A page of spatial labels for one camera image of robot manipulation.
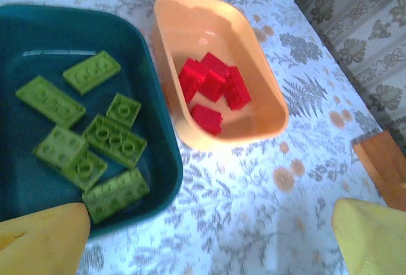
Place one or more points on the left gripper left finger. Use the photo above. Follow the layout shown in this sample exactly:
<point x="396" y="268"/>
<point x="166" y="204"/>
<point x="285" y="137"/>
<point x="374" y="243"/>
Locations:
<point x="41" y="243"/>

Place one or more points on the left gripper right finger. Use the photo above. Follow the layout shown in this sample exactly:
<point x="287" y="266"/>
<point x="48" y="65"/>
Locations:
<point x="374" y="240"/>

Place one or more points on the small green lego plate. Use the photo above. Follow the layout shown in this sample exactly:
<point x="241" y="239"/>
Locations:
<point x="85" y="170"/>
<point x="123" y="109"/>

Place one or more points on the red lego brick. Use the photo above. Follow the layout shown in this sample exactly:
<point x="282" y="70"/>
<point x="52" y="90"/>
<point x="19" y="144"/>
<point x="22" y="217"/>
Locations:
<point x="214" y="76"/>
<point x="236" y="89"/>
<point x="189" y="81"/>
<point x="206" y="118"/>

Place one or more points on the brown wooden board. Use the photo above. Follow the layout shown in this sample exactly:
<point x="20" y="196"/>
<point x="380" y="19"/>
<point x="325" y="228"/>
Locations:
<point x="387" y="167"/>

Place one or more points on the floral patterned tablecloth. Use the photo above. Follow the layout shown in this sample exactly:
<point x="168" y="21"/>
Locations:
<point x="253" y="192"/>

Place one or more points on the teal plastic container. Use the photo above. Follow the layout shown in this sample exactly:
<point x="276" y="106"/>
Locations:
<point x="31" y="40"/>

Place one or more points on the orange plastic container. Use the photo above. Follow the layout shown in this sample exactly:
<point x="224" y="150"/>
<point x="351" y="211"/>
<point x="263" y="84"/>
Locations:
<point x="206" y="33"/>

